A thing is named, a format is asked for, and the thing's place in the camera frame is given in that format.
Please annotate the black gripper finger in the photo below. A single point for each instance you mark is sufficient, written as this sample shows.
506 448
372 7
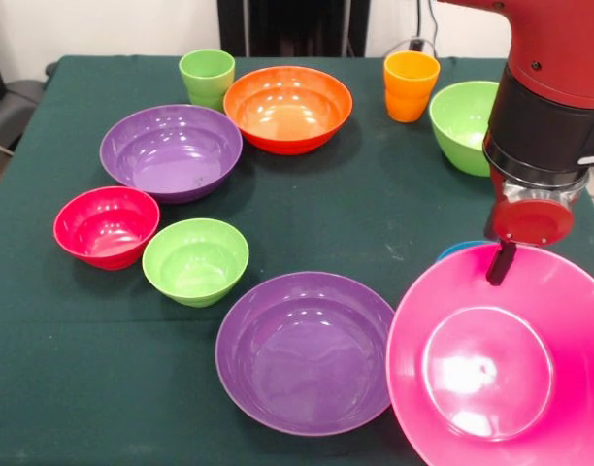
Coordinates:
501 264

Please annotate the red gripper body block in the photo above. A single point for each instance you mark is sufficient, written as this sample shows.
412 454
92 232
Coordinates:
532 223

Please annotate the blue plastic bowl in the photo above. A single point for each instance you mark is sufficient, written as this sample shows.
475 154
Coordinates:
454 250

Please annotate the pink plastic bowl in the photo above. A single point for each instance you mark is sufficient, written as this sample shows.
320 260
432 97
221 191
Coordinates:
486 378

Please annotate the large green plastic bowl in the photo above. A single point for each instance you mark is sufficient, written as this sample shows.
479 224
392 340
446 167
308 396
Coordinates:
459 126

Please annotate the purple plastic bowl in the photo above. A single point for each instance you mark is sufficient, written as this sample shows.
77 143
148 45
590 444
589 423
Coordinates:
171 160
302 359

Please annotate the orange plastic bowl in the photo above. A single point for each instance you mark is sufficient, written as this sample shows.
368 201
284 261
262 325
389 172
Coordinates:
287 111

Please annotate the small green plastic bowl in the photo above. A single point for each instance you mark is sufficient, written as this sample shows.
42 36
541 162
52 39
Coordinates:
195 267

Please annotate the green plastic cup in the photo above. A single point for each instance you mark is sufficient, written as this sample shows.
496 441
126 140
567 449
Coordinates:
207 82

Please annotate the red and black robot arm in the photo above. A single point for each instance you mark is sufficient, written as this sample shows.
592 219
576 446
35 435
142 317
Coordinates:
549 82

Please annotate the orange plastic cup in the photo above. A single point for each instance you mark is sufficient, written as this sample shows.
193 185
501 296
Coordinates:
408 92

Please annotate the black cabinet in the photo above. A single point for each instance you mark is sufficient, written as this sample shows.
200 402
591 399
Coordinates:
287 24

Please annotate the red plastic bowl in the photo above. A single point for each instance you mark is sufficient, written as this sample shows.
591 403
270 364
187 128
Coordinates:
105 228

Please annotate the dark green tablecloth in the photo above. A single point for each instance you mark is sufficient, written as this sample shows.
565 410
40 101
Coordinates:
83 364

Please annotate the black chair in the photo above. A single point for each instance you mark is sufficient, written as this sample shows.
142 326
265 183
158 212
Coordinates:
15 107

